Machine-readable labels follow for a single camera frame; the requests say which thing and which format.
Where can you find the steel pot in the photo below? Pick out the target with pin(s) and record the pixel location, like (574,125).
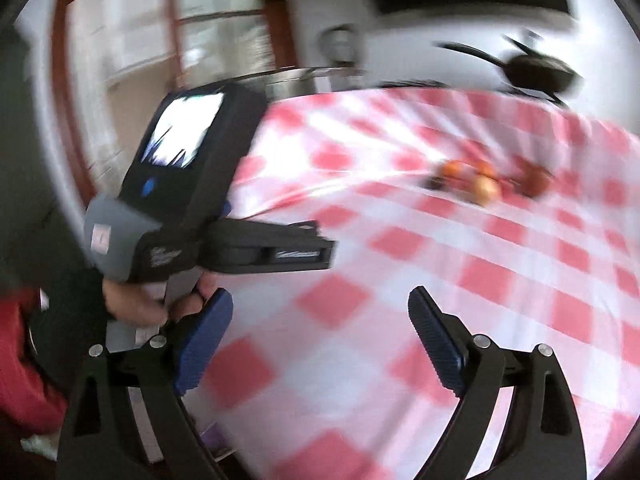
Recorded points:
(300,82)

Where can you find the person's red garment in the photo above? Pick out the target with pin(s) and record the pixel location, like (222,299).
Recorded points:
(22,375)

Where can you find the dark brown water chestnut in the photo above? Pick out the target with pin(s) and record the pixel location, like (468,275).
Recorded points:
(435,183)

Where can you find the small orange mandarin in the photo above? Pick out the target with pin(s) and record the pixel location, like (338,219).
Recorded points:
(454,170)

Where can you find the red white checked plastic tablecloth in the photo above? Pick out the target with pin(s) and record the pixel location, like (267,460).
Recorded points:
(400,270)

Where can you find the yellow striped pepino melon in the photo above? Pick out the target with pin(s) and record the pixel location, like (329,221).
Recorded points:
(485,191)

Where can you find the dark red apple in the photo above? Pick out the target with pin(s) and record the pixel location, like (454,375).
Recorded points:
(535,181)

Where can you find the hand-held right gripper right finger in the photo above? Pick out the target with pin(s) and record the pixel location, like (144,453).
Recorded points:
(436,345)

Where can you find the round wall gauge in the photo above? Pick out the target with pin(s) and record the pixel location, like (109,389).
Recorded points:
(341,42)

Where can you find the brown wooden window frame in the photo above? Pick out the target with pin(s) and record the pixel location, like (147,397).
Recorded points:
(60,85)

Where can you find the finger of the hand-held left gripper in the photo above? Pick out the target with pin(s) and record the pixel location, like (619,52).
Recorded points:
(272,231)
(280,258)

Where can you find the person's left hand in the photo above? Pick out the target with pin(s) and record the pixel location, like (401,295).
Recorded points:
(137,306)

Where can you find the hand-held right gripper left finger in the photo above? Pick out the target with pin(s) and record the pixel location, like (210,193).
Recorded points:
(206,342)

